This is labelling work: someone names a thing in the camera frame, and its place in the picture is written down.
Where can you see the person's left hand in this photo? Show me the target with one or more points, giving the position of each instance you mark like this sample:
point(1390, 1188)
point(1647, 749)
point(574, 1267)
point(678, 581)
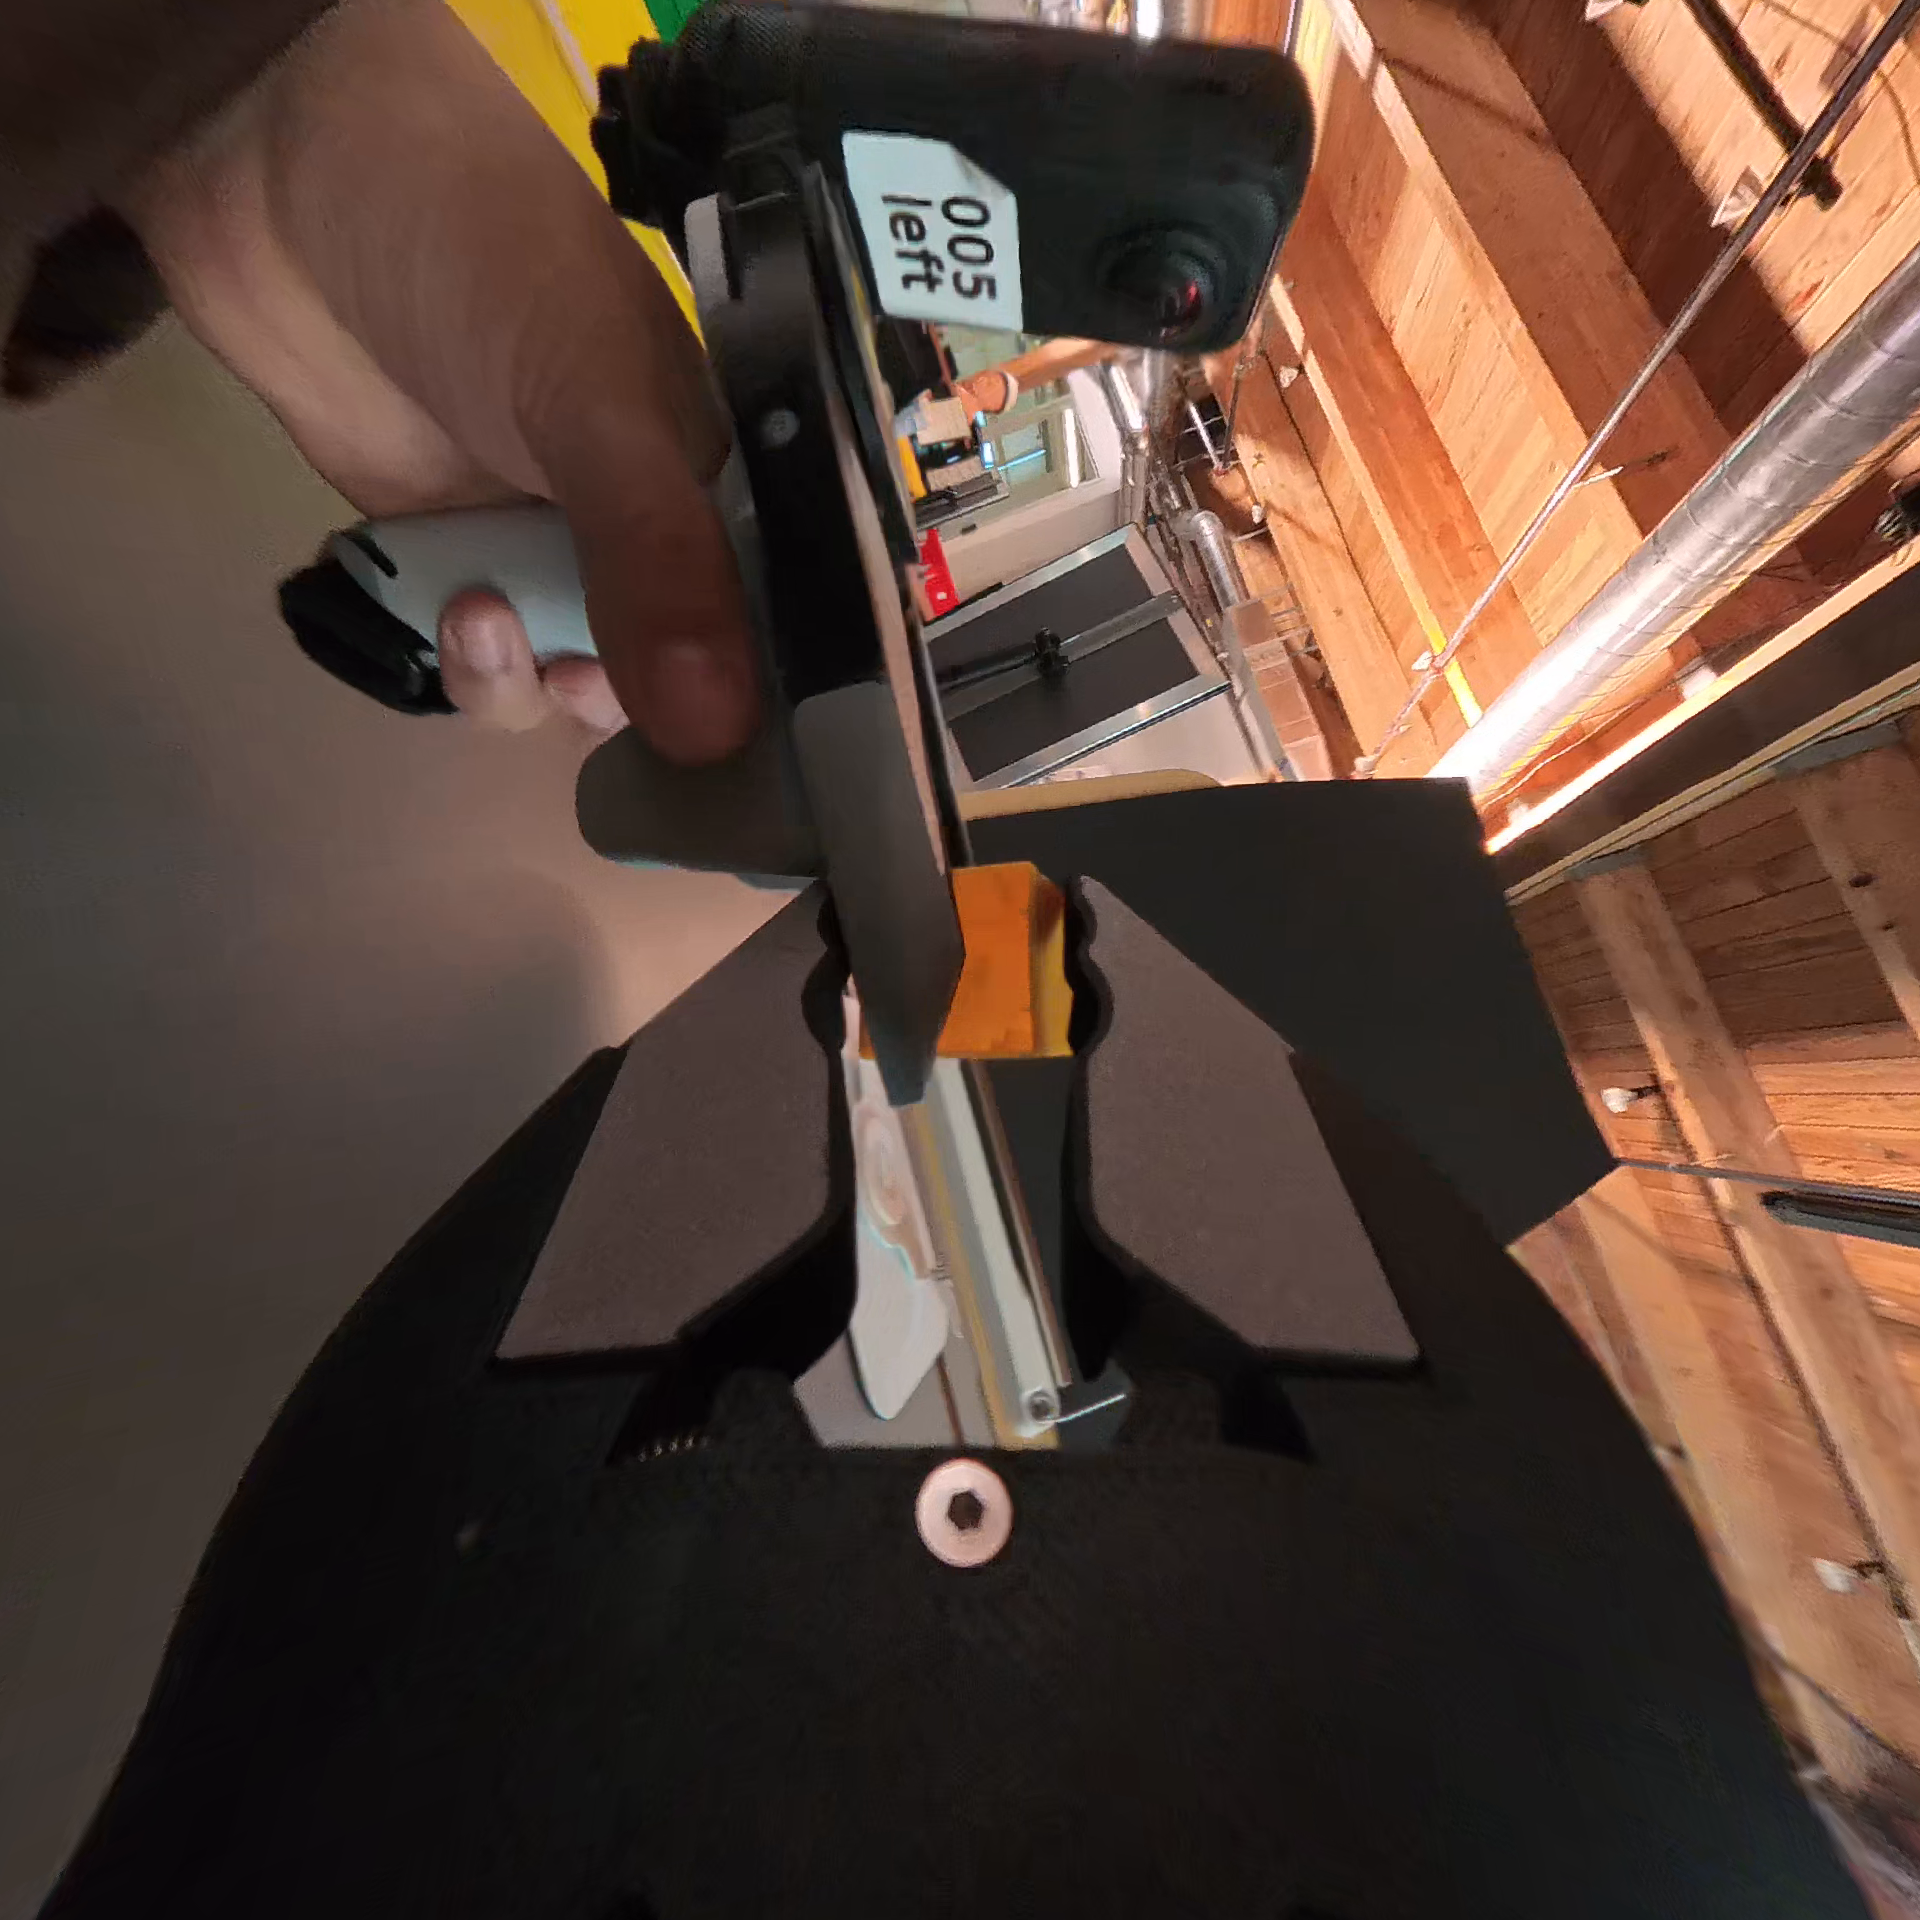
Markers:
point(450, 300)

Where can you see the yellow box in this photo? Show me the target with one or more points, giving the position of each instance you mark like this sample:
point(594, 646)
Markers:
point(555, 45)

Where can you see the black metal beam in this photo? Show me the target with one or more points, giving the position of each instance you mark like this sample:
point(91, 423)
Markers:
point(1725, 719)

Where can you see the black framed double panel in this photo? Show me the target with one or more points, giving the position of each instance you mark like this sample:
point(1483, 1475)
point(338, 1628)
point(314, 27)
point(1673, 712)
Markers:
point(1081, 705)

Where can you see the silver ventilation duct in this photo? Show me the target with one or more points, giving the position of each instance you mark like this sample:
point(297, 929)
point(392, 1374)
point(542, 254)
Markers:
point(1725, 509)

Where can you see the person's left forearm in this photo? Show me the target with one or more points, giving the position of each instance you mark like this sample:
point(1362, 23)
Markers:
point(91, 91)

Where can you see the black board with wooden frame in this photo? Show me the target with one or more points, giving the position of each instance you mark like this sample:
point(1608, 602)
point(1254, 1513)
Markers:
point(1322, 976)

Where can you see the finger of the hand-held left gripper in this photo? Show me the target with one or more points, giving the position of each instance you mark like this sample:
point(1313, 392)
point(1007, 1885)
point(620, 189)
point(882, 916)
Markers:
point(884, 871)

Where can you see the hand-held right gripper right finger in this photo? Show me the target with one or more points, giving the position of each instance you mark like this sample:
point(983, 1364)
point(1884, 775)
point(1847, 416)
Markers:
point(1217, 1199)

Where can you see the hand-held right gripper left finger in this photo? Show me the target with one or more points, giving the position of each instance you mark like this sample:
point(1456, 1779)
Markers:
point(692, 1199)

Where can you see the orange plastic block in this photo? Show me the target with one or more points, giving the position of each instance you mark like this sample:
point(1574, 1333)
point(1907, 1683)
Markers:
point(1007, 960)

